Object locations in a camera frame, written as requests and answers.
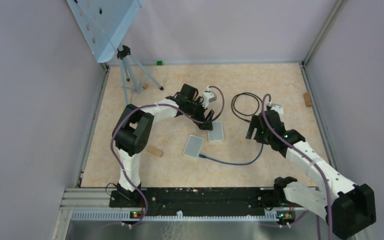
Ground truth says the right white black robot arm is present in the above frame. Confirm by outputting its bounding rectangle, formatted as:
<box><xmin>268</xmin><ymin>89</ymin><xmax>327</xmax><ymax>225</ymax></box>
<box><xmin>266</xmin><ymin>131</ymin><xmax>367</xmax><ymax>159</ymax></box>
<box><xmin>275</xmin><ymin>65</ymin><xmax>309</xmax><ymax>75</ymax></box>
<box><xmin>246</xmin><ymin>108</ymin><xmax>377</xmax><ymax>240</ymax></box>

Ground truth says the grey network switch box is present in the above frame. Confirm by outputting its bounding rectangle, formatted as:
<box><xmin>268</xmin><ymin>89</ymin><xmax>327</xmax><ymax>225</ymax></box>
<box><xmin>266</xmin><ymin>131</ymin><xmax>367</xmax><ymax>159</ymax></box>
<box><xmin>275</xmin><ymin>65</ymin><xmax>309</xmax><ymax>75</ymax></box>
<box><xmin>183</xmin><ymin>135</ymin><xmax>204</xmax><ymax>159</ymax></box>

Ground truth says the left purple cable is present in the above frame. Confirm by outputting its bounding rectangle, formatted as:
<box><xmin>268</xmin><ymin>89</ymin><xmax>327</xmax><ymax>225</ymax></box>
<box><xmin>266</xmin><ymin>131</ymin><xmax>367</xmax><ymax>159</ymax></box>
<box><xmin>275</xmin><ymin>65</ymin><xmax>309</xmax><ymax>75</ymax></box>
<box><xmin>110</xmin><ymin>85</ymin><xmax>226</xmax><ymax>228</ymax></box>

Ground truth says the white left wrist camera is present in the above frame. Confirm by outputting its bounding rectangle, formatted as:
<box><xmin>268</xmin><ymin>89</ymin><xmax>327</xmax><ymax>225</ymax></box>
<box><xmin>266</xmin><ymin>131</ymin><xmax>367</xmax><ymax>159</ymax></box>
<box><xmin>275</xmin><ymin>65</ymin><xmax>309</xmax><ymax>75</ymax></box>
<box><xmin>201</xmin><ymin>86</ymin><xmax>217</xmax><ymax>109</ymax></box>

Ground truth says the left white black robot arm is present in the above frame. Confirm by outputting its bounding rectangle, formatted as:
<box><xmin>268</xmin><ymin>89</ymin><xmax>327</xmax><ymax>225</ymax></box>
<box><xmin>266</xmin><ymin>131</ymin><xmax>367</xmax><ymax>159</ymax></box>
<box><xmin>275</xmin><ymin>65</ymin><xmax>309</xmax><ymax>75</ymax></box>
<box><xmin>110</xmin><ymin>84</ymin><xmax>220</xmax><ymax>207</ymax></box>

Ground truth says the blue perforated metal panel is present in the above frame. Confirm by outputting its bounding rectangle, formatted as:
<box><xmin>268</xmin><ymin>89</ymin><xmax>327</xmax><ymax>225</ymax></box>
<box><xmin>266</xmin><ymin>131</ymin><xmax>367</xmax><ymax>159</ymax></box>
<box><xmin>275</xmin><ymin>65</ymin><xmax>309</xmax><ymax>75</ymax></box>
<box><xmin>66</xmin><ymin>0</ymin><xmax>144</xmax><ymax>63</ymax></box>

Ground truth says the wooden piece by tripod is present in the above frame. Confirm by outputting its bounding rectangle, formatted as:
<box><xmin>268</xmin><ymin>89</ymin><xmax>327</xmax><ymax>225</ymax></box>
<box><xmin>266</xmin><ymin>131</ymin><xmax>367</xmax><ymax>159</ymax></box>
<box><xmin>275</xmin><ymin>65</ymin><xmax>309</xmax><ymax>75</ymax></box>
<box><xmin>142</xmin><ymin>83</ymin><xmax>149</xmax><ymax>90</ymax></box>

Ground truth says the blue ethernet cable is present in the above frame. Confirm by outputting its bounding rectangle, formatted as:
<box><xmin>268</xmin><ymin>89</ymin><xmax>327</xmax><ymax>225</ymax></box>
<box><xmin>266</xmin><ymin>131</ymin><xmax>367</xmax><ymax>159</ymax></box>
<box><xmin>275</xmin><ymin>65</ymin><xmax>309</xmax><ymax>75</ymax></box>
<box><xmin>197</xmin><ymin>142</ymin><xmax>265</xmax><ymax>166</ymax></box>

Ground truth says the wooden block at right edge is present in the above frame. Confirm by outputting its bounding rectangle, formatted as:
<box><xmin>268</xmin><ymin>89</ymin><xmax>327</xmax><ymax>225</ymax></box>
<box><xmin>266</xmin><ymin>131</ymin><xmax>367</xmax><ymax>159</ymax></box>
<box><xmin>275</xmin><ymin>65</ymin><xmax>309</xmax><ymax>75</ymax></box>
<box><xmin>303</xmin><ymin>92</ymin><xmax>313</xmax><ymax>108</ymax></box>

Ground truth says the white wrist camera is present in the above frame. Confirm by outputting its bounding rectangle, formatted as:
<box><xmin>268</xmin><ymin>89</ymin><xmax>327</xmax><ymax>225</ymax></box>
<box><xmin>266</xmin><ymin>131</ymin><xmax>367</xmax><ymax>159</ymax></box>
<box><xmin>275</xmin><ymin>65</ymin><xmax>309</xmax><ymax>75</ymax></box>
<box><xmin>201</xmin><ymin>86</ymin><xmax>217</xmax><ymax>109</ymax></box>
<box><xmin>266</xmin><ymin>102</ymin><xmax>284</xmax><ymax>116</ymax></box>

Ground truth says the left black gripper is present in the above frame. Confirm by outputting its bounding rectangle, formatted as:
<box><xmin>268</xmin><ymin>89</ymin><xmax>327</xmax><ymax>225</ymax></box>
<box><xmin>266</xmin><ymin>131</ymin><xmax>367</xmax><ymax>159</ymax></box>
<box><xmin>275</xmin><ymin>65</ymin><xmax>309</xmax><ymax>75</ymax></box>
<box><xmin>185</xmin><ymin>96</ymin><xmax>214</xmax><ymax>131</ymax></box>

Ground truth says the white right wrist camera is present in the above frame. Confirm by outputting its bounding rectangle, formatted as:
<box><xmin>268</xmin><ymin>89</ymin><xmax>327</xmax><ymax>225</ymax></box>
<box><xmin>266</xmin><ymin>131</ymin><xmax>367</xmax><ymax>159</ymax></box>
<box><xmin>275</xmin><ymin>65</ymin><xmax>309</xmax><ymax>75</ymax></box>
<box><xmin>266</xmin><ymin>102</ymin><xmax>284</xmax><ymax>116</ymax></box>

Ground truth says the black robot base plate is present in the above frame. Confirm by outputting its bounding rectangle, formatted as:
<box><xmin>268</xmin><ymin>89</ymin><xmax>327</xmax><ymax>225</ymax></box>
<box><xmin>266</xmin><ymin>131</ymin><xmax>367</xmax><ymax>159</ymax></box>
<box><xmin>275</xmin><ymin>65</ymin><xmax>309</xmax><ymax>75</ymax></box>
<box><xmin>109</xmin><ymin>187</ymin><xmax>307</xmax><ymax>220</ymax></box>

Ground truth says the wooden block near left arm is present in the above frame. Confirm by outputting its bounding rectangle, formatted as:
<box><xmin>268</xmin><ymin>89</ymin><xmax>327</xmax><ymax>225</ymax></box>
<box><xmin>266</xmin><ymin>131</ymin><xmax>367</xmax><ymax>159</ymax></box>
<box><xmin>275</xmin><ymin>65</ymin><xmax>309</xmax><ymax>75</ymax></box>
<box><xmin>146</xmin><ymin>146</ymin><xmax>164</xmax><ymax>158</ymax></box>

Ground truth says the white slotted cable duct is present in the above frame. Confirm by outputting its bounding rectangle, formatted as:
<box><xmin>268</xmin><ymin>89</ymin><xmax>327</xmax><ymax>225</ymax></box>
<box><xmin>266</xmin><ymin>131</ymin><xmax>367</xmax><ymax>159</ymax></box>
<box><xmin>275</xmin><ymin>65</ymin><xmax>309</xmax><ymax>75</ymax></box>
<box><xmin>70</xmin><ymin>210</ymin><xmax>279</xmax><ymax>222</ymax></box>

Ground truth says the white power adapter box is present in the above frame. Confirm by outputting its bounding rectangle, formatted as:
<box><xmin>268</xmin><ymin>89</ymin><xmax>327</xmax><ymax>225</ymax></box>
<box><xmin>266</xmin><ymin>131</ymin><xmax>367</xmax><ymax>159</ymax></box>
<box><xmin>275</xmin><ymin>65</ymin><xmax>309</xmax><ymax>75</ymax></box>
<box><xmin>207</xmin><ymin>121</ymin><xmax>224</xmax><ymax>142</ymax></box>

